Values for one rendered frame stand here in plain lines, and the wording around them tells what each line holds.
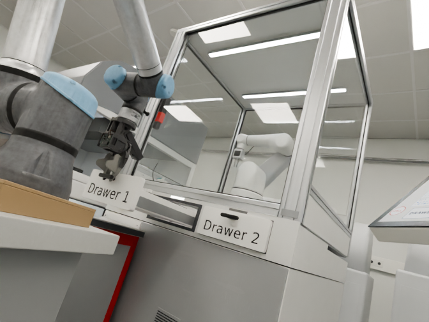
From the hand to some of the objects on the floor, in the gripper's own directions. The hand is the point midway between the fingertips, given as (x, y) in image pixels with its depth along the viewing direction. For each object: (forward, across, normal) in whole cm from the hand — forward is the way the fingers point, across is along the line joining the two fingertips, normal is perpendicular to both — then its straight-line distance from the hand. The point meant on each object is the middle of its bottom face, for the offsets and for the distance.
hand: (110, 177), depth 96 cm
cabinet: (+90, +5, +82) cm, 122 cm away
